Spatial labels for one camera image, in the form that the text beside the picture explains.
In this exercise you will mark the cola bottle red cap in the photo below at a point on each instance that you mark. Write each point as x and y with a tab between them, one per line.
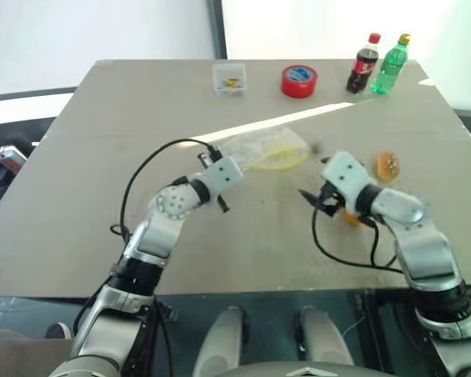
362	64

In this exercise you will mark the clear plastic box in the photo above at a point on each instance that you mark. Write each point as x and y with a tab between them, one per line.
229	80

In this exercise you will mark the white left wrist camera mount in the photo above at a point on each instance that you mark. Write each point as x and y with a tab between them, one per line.
224	173

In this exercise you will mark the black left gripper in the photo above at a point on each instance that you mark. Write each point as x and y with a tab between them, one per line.
217	195

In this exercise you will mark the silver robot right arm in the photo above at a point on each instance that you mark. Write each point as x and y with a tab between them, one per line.
424	243

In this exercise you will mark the silver robot right leg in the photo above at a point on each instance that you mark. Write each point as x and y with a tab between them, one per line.
322	341

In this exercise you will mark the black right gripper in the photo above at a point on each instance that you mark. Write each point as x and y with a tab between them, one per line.
330	196

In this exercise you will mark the red tape roll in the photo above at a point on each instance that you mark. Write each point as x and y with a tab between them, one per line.
298	80

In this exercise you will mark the silver robot left leg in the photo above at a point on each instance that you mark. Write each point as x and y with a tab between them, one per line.
224	341

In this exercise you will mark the orange round snack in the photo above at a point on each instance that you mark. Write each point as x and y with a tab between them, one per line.
353	220
387	167

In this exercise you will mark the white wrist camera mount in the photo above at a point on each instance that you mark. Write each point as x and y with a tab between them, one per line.
347	174
224	173

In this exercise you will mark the dark shoe white sole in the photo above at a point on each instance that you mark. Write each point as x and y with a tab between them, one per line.
59	330

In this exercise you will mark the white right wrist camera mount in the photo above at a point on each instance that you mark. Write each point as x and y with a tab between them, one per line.
347	174

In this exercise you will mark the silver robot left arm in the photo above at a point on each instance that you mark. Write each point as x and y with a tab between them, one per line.
153	235

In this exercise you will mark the silver robot leg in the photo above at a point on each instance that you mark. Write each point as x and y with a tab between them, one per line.
224	341
322	341

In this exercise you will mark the red and silver device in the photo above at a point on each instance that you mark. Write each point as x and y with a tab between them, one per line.
12	155

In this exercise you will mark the clear plastic zip bag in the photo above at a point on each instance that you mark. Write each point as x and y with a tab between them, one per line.
265	149

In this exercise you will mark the dark vertical post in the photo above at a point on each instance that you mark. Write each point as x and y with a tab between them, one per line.
216	27

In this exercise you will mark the grey robot torso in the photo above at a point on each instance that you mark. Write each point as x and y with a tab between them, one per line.
298	370

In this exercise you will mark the green bottle yellow cap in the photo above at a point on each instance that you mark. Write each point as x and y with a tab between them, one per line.
390	66

